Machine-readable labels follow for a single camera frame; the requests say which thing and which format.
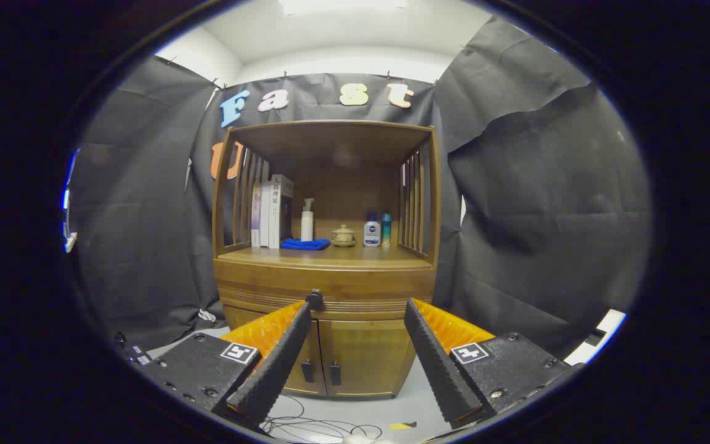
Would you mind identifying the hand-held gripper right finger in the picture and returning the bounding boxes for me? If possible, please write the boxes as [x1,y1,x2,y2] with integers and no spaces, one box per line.
[403,298,581,430]

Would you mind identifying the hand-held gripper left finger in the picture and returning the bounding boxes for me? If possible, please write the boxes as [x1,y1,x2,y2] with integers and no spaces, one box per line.
[139,300,313,432]

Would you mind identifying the wooden drawer with black knob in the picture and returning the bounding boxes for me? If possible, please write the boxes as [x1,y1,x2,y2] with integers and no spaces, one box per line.
[214,262,436,320]

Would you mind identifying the wooden cabinet door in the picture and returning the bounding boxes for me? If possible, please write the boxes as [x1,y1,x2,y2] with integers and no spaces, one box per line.
[224,305,326,395]
[319,319,418,398]

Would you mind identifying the wooden countertop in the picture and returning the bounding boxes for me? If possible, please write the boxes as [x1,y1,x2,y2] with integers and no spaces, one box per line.
[216,244,433,269]

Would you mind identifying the wooden cabinet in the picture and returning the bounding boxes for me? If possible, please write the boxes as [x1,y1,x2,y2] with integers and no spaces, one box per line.
[211,120,442,398]

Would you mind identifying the blue folded cloth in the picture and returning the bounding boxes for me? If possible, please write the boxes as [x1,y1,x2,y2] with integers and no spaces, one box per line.
[280,237,331,251]

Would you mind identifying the black electronic device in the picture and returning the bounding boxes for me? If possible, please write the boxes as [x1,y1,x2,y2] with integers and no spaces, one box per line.
[115,333,153,366]

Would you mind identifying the white spine book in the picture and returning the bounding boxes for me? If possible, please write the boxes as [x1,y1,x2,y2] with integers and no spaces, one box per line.
[260,181,272,249]

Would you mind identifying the pink spine book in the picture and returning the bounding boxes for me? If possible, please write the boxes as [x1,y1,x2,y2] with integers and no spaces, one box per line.
[251,183,262,247]

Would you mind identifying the grey cover book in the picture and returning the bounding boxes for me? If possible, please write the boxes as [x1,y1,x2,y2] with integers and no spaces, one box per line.
[269,175,295,250]

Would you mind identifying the black backdrop cloth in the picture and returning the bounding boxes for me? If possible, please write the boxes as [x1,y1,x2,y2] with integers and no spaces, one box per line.
[68,15,651,358]

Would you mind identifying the black floor cables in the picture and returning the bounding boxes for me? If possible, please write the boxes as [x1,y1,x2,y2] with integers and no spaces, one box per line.
[263,395,383,442]

